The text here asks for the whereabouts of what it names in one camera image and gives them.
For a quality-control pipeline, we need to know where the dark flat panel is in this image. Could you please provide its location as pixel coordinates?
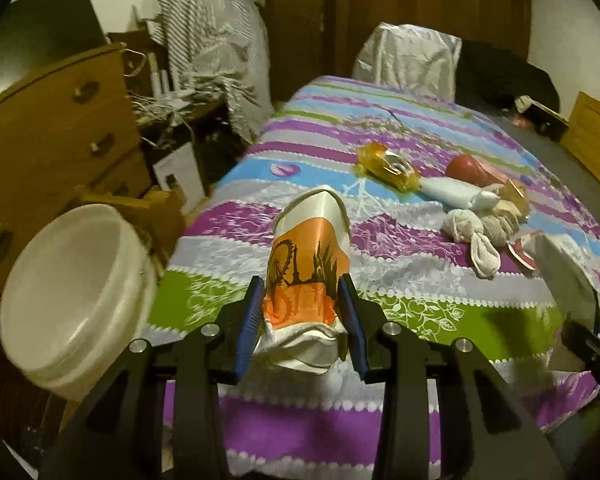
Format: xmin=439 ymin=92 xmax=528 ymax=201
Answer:
xmin=0 ymin=0 xmax=108 ymax=106

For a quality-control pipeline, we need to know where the grey blanket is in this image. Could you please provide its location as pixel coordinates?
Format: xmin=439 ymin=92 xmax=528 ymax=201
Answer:
xmin=500 ymin=112 xmax=600 ymax=216

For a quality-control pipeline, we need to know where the wooden dresser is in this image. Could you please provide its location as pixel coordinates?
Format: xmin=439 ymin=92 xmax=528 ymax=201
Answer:
xmin=0 ymin=42 xmax=153 ymax=311

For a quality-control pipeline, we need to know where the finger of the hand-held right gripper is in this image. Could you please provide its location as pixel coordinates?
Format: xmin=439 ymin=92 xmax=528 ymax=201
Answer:
xmin=560 ymin=305 xmax=600 ymax=361

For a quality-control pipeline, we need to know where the wooden stool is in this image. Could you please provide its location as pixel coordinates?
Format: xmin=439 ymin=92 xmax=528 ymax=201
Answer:
xmin=80 ymin=187 xmax=187 ymax=271

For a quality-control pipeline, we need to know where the grey striped cloth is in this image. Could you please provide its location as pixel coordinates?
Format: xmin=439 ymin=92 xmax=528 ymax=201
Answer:
xmin=147 ymin=0 xmax=275 ymax=143

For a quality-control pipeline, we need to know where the pink and white item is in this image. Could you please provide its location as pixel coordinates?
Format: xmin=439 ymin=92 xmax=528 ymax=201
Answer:
xmin=512 ymin=94 xmax=538 ymax=127

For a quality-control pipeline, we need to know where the tangle of white cables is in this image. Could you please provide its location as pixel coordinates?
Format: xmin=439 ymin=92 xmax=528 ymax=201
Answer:
xmin=124 ymin=57 xmax=201 ymax=126

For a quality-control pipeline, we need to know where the white fluffy roll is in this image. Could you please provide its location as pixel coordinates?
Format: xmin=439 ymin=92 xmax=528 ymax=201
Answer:
xmin=420 ymin=177 xmax=501 ymax=211

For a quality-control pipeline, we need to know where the orange and white paper cup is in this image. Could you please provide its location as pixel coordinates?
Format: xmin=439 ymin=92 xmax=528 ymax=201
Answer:
xmin=255 ymin=185 xmax=353 ymax=376

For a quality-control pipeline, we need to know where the red apple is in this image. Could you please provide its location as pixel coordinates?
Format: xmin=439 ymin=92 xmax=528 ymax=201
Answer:
xmin=446 ymin=155 xmax=491 ymax=183

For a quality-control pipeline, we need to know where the red and white wrapper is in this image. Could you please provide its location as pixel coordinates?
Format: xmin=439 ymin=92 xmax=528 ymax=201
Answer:
xmin=509 ymin=232 xmax=543 ymax=271

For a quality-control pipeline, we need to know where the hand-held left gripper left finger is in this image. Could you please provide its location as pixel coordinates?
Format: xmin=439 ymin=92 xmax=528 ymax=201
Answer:
xmin=40 ymin=276 xmax=267 ymax=480

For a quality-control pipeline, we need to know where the silver plastic bag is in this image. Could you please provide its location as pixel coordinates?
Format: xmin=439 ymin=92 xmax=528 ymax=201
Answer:
xmin=352 ymin=22 xmax=463 ymax=101

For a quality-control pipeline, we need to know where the black cloth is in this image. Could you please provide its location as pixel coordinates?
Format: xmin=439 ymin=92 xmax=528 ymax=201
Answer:
xmin=455 ymin=40 xmax=561 ymax=116

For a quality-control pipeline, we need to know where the white cardboard box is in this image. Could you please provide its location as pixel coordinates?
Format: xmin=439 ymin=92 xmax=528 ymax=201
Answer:
xmin=152 ymin=142 xmax=205 ymax=211

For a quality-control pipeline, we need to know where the yellow snack wrapper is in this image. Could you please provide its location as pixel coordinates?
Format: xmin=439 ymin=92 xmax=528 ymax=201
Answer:
xmin=356 ymin=142 xmax=423 ymax=193

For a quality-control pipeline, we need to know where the yellow sponge block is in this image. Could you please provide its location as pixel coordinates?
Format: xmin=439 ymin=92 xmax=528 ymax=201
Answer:
xmin=497 ymin=180 xmax=531 ymax=217

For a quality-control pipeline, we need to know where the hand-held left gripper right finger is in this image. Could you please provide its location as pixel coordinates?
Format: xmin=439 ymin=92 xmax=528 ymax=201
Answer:
xmin=336 ymin=274 xmax=566 ymax=480

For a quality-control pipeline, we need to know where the white plastic bucket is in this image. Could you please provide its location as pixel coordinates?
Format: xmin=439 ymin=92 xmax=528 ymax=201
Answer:
xmin=0 ymin=204 xmax=159 ymax=401

